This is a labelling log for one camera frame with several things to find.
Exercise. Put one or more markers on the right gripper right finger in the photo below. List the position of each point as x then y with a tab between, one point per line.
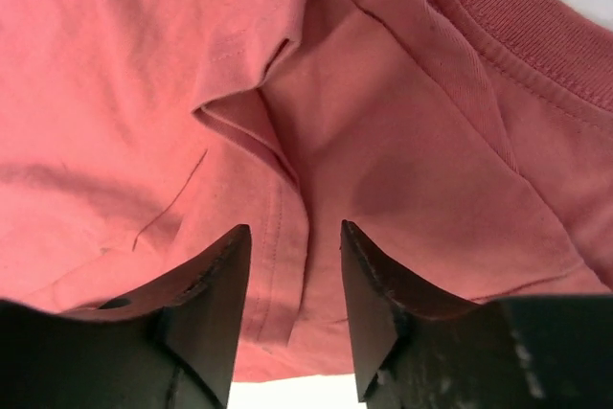
415	345

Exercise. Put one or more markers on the red t shirt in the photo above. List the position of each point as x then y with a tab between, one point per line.
470	139

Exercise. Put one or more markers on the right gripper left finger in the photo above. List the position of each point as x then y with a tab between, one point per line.
170	343

